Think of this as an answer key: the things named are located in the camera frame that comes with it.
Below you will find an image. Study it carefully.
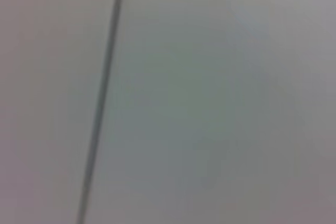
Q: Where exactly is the thin dark cable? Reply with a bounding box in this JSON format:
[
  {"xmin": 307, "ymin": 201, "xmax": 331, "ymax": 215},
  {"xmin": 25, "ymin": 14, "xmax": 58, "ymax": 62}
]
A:
[{"xmin": 76, "ymin": 0, "xmax": 128, "ymax": 224}]

